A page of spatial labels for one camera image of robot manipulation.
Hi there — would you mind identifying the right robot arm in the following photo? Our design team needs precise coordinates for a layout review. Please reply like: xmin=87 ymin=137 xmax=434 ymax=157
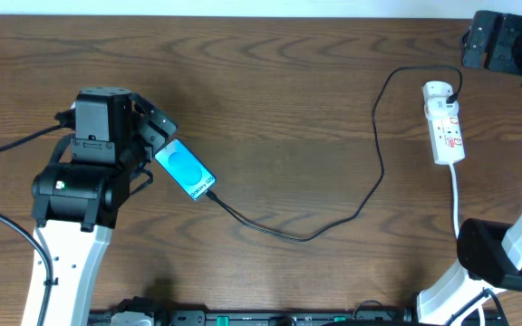
xmin=416 ymin=10 xmax=522 ymax=325

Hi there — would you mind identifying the white power strip cord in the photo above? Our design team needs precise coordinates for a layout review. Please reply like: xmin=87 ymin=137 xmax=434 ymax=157
xmin=448 ymin=163 xmax=487 ymax=326

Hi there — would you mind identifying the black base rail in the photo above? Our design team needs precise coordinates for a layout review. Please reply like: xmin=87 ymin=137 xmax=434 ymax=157
xmin=88 ymin=308 xmax=507 ymax=326

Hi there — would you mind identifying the black charging cable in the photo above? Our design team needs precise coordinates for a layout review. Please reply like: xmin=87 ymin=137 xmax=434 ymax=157
xmin=205 ymin=64 xmax=464 ymax=244

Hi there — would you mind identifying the white USB charger adapter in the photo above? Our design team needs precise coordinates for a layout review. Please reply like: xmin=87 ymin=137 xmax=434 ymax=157
xmin=422 ymin=81 xmax=453 ymax=102

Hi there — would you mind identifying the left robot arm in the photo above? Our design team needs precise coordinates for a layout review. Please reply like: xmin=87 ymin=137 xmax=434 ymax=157
xmin=22 ymin=87 xmax=178 ymax=325

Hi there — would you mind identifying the black left camera cable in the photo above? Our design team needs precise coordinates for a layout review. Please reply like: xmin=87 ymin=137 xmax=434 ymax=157
xmin=0 ymin=124 xmax=74 ymax=326

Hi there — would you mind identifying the white power strip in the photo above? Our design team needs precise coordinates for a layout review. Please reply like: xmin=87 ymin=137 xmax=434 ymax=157
xmin=424 ymin=97 xmax=465 ymax=165

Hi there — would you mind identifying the teal screen smartphone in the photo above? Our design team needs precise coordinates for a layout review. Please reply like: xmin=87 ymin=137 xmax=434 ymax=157
xmin=155 ymin=139 xmax=217 ymax=200

